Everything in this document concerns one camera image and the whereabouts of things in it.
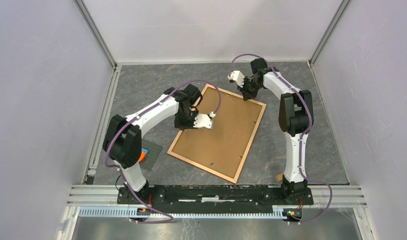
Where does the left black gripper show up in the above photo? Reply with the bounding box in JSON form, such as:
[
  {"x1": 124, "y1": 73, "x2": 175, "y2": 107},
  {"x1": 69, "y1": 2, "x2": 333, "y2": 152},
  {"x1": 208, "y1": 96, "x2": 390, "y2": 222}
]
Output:
[{"x1": 174, "y1": 109, "x2": 201, "y2": 131}]

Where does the wooden picture frame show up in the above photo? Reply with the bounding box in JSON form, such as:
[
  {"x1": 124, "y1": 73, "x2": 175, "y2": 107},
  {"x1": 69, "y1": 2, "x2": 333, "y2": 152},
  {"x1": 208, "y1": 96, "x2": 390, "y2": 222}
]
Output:
[{"x1": 167, "y1": 84, "x2": 267, "y2": 184}]

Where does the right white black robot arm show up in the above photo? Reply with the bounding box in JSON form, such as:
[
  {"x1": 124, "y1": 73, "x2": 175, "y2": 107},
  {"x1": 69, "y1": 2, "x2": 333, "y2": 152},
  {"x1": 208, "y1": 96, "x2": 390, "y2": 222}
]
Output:
[{"x1": 228, "y1": 58, "x2": 314, "y2": 204}]

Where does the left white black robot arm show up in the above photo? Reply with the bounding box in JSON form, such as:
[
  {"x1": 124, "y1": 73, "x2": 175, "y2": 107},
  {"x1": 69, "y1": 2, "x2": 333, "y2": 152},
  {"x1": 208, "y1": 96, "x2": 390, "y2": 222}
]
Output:
[{"x1": 102, "y1": 84, "x2": 202, "y2": 204}]

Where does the grey building baseplate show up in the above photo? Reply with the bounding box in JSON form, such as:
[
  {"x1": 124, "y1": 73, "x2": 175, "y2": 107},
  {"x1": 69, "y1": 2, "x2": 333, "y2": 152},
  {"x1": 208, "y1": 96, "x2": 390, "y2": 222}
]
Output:
[{"x1": 139, "y1": 139, "x2": 163, "y2": 172}]

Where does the orange curved toy brick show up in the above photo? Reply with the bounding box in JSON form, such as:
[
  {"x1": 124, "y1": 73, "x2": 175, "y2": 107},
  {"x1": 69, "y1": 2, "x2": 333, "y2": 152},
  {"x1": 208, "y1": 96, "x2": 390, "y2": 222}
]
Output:
[{"x1": 138, "y1": 151, "x2": 148, "y2": 162}]

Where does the small cardboard block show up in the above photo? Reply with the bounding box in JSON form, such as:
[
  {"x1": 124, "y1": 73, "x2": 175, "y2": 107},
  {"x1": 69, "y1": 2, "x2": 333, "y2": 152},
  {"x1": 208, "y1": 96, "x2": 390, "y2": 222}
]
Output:
[{"x1": 275, "y1": 172, "x2": 284, "y2": 182}]

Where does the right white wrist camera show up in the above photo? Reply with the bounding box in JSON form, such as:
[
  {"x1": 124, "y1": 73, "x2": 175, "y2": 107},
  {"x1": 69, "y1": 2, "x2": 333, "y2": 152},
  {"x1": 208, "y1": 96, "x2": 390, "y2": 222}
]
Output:
[{"x1": 227, "y1": 70, "x2": 245, "y2": 88}]

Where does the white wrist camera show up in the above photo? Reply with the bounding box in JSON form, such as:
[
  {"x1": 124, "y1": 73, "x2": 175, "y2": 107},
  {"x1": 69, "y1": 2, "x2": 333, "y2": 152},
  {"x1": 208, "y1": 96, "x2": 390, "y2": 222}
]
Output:
[
  {"x1": 193, "y1": 111, "x2": 216, "y2": 130},
  {"x1": 227, "y1": 70, "x2": 245, "y2": 88}
]

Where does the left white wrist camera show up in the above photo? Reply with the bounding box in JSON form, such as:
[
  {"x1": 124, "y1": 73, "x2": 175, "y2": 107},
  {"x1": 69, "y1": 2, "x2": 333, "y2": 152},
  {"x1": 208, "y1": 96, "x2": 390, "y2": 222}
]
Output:
[{"x1": 193, "y1": 111, "x2": 216, "y2": 130}]

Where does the slotted cable duct rail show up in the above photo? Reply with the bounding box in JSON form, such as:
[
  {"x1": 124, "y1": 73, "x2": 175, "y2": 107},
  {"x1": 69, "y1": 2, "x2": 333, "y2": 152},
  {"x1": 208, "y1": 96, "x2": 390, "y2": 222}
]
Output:
[{"x1": 78, "y1": 206, "x2": 287, "y2": 220}]

